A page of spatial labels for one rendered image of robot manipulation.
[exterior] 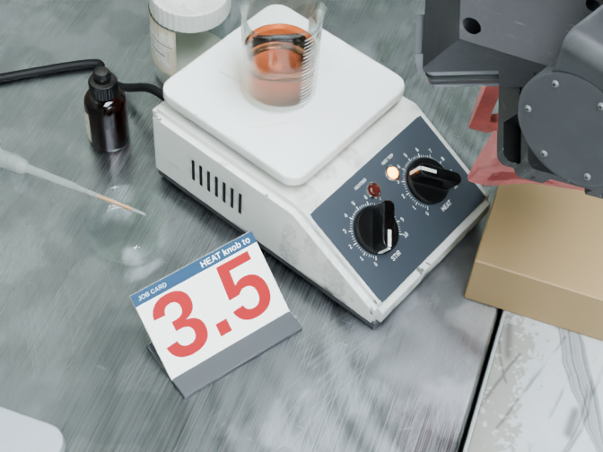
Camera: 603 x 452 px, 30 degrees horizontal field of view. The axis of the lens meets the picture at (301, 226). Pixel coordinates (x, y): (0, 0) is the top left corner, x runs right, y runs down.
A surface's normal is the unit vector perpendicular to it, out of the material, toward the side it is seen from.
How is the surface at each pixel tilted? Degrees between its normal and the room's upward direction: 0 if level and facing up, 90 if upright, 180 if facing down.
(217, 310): 40
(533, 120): 89
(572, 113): 89
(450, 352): 0
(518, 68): 108
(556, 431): 0
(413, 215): 30
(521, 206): 0
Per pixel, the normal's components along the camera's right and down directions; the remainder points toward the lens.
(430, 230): 0.43, -0.26
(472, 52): -0.07, 0.94
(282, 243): -0.64, 0.58
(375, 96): 0.06, -0.61
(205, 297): 0.43, -0.04
